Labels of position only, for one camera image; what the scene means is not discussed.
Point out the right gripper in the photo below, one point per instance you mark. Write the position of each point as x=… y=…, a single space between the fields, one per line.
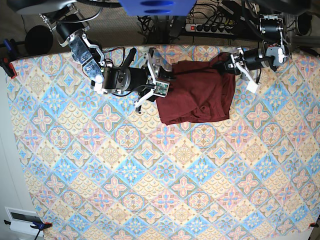
x=131 y=79

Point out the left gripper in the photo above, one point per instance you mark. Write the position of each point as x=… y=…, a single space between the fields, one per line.
x=249 y=60

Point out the maroon t-shirt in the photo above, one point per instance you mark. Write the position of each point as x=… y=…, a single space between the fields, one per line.
x=200 y=93

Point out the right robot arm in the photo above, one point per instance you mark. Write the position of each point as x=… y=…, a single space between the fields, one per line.
x=71 y=28

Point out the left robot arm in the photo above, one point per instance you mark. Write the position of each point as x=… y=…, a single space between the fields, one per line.
x=273 y=52

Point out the patterned tablecloth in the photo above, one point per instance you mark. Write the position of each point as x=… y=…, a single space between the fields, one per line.
x=97 y=170

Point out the black round stool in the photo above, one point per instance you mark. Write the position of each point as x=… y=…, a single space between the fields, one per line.
x=38 y=41

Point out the orange right clamp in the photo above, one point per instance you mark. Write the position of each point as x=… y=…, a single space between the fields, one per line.
x=314 y=225

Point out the blue orange lower clamp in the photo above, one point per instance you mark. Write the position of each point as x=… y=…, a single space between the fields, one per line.
x=33 y=228

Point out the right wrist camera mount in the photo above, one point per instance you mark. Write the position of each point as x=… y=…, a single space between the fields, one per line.
x=157 y=83

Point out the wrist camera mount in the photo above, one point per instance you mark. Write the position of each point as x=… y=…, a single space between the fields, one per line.
x=238 y=63
x=157 y=83

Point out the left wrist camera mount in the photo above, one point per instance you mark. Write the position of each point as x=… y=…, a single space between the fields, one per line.
x=238 y=63

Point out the black power strip red switch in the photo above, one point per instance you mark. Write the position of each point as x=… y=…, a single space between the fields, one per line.
x=207 y=29

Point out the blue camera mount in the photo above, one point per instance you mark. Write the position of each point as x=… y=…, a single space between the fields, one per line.
x=157 y=7

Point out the white wall socket plate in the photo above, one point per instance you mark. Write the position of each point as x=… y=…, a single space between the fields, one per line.
x=20 y=220

